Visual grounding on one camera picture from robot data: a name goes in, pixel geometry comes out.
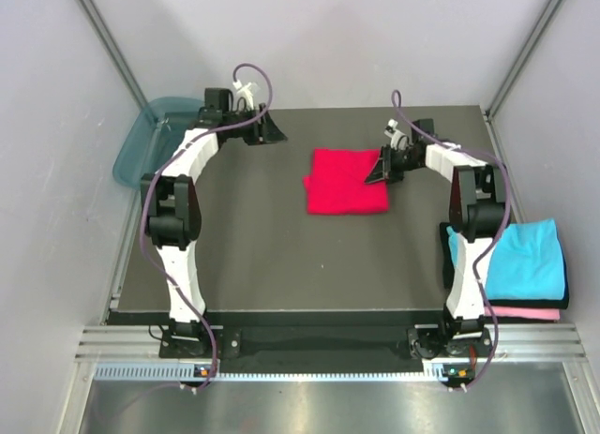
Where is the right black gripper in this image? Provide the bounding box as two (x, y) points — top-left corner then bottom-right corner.
(365, 144), (422, 187)

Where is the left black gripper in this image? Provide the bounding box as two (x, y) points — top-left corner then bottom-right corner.
(223, 103), (288, 145)

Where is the red t shirt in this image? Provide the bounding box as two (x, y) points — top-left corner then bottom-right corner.
(303, 148), (390, 216)

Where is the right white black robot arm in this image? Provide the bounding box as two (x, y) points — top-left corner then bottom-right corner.
(365, 119), (510, 359)

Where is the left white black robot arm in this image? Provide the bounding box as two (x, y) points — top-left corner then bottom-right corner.
(140, 82), (287, 358)

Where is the blue plastic bin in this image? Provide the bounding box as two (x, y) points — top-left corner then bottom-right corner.
(112, 97), (203, 191)

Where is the folded light blue t shirt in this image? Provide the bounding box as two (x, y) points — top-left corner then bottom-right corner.
(440, 219), (568, 310)

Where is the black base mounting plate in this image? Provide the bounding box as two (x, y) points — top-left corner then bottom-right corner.
(157, 324), (493, 361)

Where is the folded pink t shirt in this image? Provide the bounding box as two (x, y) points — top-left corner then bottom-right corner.
(485, 307), (561, 322)

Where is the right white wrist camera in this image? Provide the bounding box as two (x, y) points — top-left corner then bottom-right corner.
(384, 119), (411, 151)

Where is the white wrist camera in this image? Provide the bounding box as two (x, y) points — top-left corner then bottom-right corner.
(232, 80), (261, 112)
(384, 119), (411, 151)

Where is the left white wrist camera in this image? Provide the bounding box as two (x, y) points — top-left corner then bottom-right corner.
(232, 80), (261, 112)

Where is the grey slotted cable duct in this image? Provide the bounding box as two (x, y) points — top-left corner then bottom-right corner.
(94, 361), (485, 382)

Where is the aluminium frame rail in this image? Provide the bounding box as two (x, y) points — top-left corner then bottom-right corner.
(75, 323), (586, 362)

